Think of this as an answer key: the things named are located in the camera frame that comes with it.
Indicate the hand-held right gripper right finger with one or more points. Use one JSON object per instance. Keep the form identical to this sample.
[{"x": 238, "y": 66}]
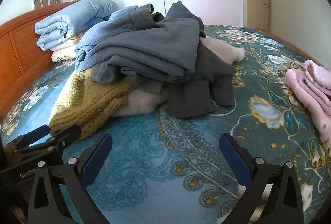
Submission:
[{"x": 234, "y": 159}]

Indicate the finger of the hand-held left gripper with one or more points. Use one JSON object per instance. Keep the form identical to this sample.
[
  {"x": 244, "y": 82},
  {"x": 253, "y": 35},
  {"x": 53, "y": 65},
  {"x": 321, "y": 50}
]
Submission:
[
  {"x": 67, "y": 135},
  {"x": 31, "y": 137}
]

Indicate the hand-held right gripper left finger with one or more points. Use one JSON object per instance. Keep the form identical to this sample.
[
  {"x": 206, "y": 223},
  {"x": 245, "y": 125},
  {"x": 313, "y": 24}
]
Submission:
[{"x": 95, "y": 159}]

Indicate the light blue sweatshirt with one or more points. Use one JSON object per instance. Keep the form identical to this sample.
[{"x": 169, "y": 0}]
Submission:
[{"x": 103, "y": 32}]

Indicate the mustard yellow knit sweater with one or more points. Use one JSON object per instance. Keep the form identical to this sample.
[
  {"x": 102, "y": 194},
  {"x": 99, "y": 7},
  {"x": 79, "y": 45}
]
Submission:
[{"x": 85, "y": 102}]

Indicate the teal floral blanket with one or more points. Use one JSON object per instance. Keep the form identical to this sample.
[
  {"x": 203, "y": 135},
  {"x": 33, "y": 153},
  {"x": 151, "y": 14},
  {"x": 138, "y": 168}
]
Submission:
[{"x": 155, "y": 175}]

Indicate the white fluffy garment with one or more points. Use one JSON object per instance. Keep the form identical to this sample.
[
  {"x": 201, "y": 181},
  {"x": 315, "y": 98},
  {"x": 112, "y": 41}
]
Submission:
[{"x": 139, "y": 102}]

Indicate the folded cream floral quilt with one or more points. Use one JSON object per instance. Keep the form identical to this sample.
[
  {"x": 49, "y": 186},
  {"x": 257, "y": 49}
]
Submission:
[{"x": 62, "y": 54}]

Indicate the dark grey garment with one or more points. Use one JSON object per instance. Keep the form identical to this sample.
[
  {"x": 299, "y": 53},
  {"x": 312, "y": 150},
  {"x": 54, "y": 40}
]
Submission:
[{"x": 206, "y": 79}]

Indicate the wooden headboard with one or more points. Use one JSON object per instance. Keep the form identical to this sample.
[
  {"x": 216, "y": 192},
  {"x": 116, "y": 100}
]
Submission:
[{"x": 20, "y": 45}]

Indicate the folded pink fleece garment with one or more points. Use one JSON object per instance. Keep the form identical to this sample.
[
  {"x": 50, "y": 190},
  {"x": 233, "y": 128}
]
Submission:
[{"x": 305, "y": 89}]

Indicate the folded light blue quilt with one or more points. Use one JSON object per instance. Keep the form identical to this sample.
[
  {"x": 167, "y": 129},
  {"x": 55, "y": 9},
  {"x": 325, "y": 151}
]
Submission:
[{"x": 77, "y": 14}]

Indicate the grey sweatshirt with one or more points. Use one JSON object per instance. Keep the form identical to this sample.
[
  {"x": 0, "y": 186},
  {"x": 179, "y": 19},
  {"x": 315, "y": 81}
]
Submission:
[{"x": 155, "y": 45}]

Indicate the wooden bed rail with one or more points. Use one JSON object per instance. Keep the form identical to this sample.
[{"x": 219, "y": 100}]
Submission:
[{"x": 297, "y": 45}]

